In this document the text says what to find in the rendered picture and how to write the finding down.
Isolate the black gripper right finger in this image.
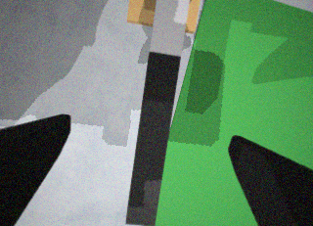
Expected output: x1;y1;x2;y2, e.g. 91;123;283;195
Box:
228;135;313;226

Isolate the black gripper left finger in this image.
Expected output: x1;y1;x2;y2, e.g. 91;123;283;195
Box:
0;114;71;226

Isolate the green rectangular mat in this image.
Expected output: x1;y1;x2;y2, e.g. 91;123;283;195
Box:
156;0;313;226

